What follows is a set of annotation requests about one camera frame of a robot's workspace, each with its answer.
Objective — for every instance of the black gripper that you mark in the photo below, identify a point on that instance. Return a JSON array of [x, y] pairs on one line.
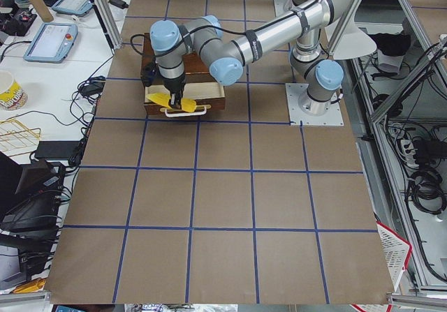
[[173, 84]]

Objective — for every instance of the yellow corn cob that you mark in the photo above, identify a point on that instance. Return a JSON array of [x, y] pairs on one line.
[[162, 99]]

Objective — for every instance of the wooden drawer with white handle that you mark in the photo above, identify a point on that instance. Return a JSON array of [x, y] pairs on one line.
[[198, 99]]

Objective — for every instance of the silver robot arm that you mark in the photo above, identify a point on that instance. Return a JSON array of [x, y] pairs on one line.
[[225, 61]]

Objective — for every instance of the dark wooden drawer box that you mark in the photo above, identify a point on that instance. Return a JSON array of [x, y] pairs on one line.
[[174, 64]]

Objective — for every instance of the black power adapter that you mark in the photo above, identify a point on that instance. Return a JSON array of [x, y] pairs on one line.
[[119, 4]]

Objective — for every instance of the blue teach pendant near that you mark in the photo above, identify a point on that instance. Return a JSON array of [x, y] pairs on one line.
[[52, 43]]

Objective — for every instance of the blue teach pendant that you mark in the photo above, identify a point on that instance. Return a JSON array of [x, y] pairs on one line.
[[52, 43], [72, 7]]

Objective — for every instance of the blue teach pendant far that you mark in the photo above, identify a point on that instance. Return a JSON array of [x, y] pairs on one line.
[[72, 7]]

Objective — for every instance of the yellow paper cup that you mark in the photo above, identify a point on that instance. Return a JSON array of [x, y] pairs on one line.
[[13, 97]]

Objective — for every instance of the black electronics box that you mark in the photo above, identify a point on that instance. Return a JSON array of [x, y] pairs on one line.
[[29, 194]]

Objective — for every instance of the white plastic basket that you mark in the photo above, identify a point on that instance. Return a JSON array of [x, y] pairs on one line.
[[397, 252]]

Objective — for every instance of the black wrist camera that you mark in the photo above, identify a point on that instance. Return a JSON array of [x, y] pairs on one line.
[[148, 74]]

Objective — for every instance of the aluminium frame post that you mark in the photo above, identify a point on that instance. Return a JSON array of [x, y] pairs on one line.
[[107, 23]]

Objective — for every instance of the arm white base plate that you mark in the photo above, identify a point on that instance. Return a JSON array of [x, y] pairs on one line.
[[283, 6], [303, 111]]

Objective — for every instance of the gold wire rack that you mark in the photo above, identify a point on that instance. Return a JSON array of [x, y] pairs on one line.
[[17, 139]]

